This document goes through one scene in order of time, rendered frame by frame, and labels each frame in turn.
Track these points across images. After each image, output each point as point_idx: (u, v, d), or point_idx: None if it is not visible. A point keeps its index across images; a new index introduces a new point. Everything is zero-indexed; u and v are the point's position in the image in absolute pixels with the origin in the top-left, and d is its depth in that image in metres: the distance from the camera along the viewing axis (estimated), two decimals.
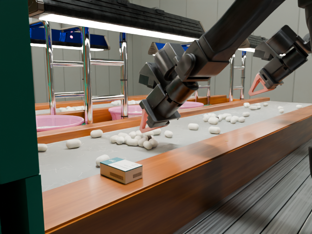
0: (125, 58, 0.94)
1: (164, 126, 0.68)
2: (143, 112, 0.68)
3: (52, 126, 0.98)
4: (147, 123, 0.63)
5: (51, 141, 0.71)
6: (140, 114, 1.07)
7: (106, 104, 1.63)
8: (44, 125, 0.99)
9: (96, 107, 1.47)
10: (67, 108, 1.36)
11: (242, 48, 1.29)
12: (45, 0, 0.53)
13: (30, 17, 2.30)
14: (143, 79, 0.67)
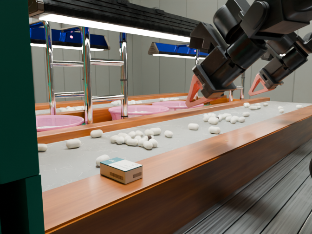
0: (125, 58, 0.94)
1: (217, 98, 0.58)
2: (194, 81, 0.58)
3: (52, 126, 0.98)
4: (203, 92, 0.53)
5: (51, 141, 0.71)
6: (140, 114, 1.07)
7: (106, 104, 1.63)
8: (44, 125, 0.99)
9: (96, 107, 1.47)
10: (67, 108, 1.36)
11: None
12: (45, 0, 0.53)
13: (30, 17, 2.30)
14: (195, 42, 0.57)
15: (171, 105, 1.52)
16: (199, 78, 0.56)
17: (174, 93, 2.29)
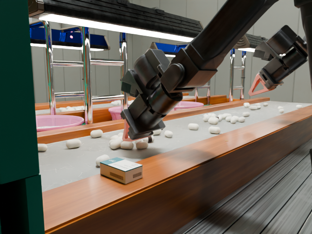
0: (125, 58, 0.94)
1: (147, 137, 0.64)
2: (126, 121, 0.64)
3: (52, 126, 0.98)
4: (129, 134, 0.59)
5: (51, 141, 0.71)
6: None
7: (106, 104, 1.63)
8: (44, 125, 0.99)
9: (96, 107, 1.47)
10: (67, 108, 1.36)
11: (242, 48, 1.29)
12: (45, 0, 0.53)
13: (30, 17, 2.30)
14: (125, 87, 0.63)
15: None
16: None
17: None
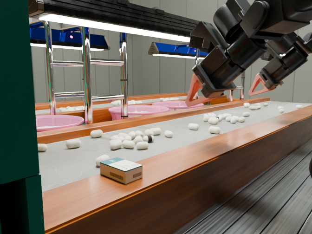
0: (125, 58, 0.94)
1: (217, 98, 0.58)
2: (194, 81, 0.58)
3: (52, 126, 0.98)
4: (203, 92, 0.53)
5: (51, 141, 0.71)
6: (140, 114, 1.07)
7: (106, 104, 1.63)
8: (44, 125, 0.99)
9: (96, 107, 1.47)
10: (67, 108, 1.36)
11: None
12: (45, 0, 0.53)
13: (30, 17, 2.30)
14: (195, 41, 0.57)
15: (171, 105, 1.52)
16: (199, 77, 0.56)
17: (174, 93, 2.29)
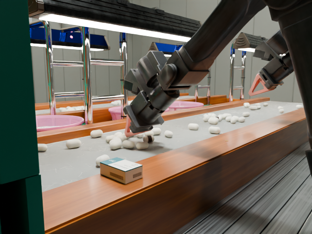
0: (125, 58, 0.94)
1: (148, 131, 0.70)
2: (127, 117, 0.70)
3: (52, 126, 0.98)
4: (130, 128, 0.65)
5: (51, 141, 0.71)
6: None
7: (106, 104, 1.63)
8: (44, 125, 0.99)
9: (96, 107, 1.47)
10: (67, 108, 1.36)
11: (242, 48, 1.29)
12: (45, 0, 0.53)
13: (30, 17, 2.30)
14: (127, 85, 0.69)
15: (171, 105, 1.52)
16: None
17: None
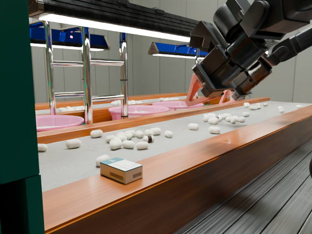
0: (125, 58, 0.94)
1: (217, 97, 0.58)
2: (194, 80, 0.58)
3: (52, 126, 0.98)
4: (203, 91, 0.53)
5: (51, 141, 0.71)
6: (140, 114, 1.07)
7: (106, 104, 1.63)
8: (44, 125, 0.99)
9: (96, 107, 1.47)
10: (67, 108, 1.36)
11: None
12: (45, 0, 0.53)
13: (30, 17, 2.30)
14: (195, 41, 0.57)
15: (171, 105, 1.52)
16: (199, 77, 0.56)
17: (174, 93, 2.29)
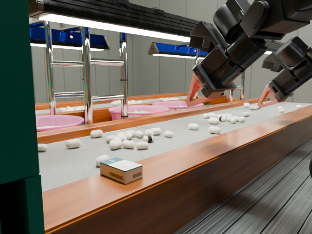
0: (125, 58, 0.94)
1: (217, 98, 0.58)
2: (194, 80, 0.58)
3: (52, 126, 0.98)
4: (203, 92, 0.53)
5: (51, 141, 0.71)
6: (140, 114, 1.07)
7: (106, 104, 1.63)
8: (44, 125, 0.99)
9: (96, 107, 1.47)
10: (67, 108, 1.36)
11: None
12: (45, 0, 0.53)
13: (30, 17, 2.30)
14: (195, 41, 0.57)
15: (171, 105, 1.52)
16: (199, 77, 0.56)
17: (174, 93, 2.29)
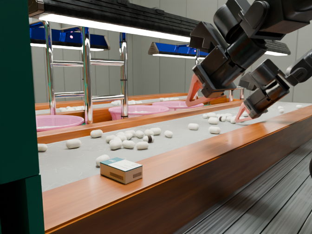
0: (125, 58, 0.94)
1: (217, 98, 0.58)
2: (194, 81, 0.58)
3: (52, 126, 0.98)
4: (203, 92, 0.53)
5: (51, 141, 0.71)
6: (140, 114, 1.07)
7: (106, 104, 1.63)
8: (44, 125, 0.99)
9: (96, 107, 1.47)
10: (67, 108, 1.36)
11: None
12: (45, 0, 0.53)
13: (30, 17, 2.30)
14: (195, 42, 0.57)
15: (171, 105, 1.52)
16: (199, 77, 0.56)
17: (174, 93, 2.29)
